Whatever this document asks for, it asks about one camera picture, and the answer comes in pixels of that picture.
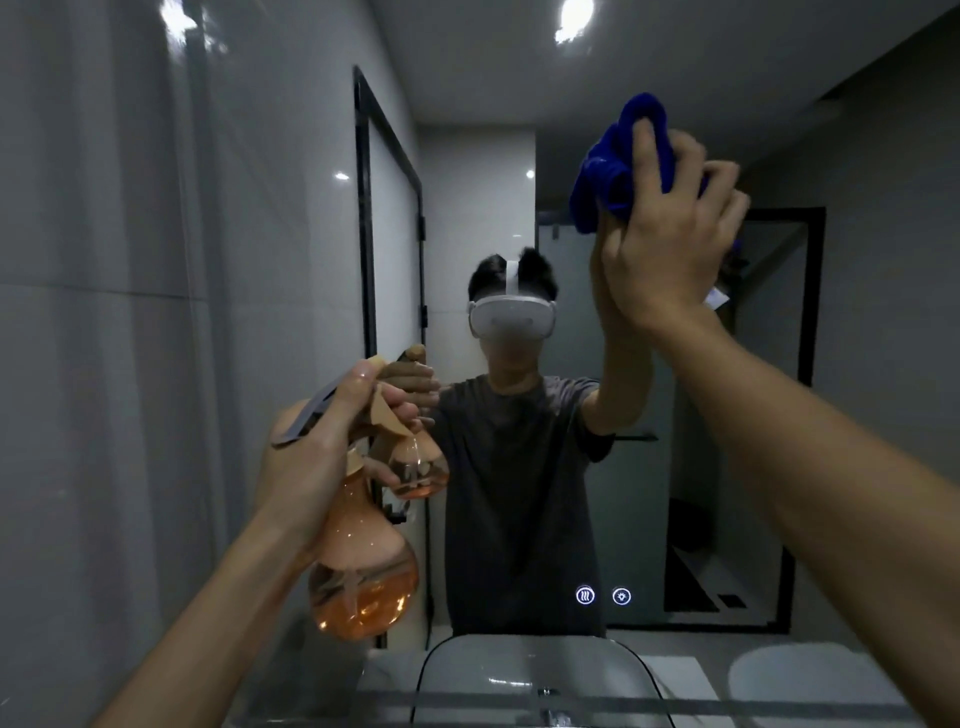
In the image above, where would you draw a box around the person's left hand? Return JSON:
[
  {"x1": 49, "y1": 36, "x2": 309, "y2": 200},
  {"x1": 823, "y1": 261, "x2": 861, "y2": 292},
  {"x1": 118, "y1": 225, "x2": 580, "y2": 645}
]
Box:
[{"x1": 254, "y1": 358, "x2": 423, "y2": 557}]

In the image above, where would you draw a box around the blue cloth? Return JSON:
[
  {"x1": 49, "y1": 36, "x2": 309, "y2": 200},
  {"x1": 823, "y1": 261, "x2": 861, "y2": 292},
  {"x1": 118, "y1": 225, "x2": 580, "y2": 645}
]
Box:
[{"x1": 568, "y1": 92, "x2": 745, "y2": 310}]

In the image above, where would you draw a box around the orange spray bottle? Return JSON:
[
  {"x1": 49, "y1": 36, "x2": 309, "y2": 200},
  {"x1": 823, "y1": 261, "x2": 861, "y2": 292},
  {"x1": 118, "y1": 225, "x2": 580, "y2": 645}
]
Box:
[{"x1": 271, "y1": 356, "x2": 421, "y2": 643}]

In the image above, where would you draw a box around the person's right forearm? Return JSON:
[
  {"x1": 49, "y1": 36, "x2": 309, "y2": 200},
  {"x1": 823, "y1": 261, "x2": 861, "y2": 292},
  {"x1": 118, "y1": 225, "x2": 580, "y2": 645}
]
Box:
[{"x1": 656, "y1": 299, "x2": 960, "y2": 728}]

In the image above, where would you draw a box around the rectangular wall mirror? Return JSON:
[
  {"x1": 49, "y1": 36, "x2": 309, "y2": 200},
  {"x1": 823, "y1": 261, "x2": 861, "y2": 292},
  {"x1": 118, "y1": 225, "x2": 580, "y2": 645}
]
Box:
[{"x1": 183, "y1": 0, "x2": 960, "y2": 728}]

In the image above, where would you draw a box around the person's right hand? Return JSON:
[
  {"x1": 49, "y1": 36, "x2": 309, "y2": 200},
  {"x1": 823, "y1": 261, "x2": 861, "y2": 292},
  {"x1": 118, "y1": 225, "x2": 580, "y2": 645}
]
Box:
[{"x1": 599, "y1": 118, "x2": 752, "y2": 339}]

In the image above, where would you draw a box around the person's left forearm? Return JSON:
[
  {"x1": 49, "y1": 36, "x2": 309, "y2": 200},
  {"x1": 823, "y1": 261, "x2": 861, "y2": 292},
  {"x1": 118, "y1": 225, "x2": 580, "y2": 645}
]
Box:
[{"x1": 93, "y1": 517, "x2": 331, "y2": 728}]

